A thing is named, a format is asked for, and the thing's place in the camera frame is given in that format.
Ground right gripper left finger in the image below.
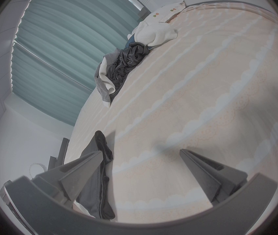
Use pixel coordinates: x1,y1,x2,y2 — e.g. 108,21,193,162
32,151,103,201

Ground pile of clothes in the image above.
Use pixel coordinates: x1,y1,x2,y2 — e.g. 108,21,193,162
94,21,178,108

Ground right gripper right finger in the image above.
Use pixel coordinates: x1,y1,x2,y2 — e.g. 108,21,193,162
179,149,248,203

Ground grey bedside table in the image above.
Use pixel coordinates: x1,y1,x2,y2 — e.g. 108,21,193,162
138,6,152,19

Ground bed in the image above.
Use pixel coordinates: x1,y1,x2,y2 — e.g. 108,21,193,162
64,0,278,223

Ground white printed pillow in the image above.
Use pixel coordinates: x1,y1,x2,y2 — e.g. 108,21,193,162
145,0,186,23

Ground blue-green curtain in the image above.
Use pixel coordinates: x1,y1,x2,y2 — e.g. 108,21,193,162
15,0,143,91
11,42,94,127

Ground black T-shirt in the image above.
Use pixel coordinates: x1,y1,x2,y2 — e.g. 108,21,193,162
76,130,115,220

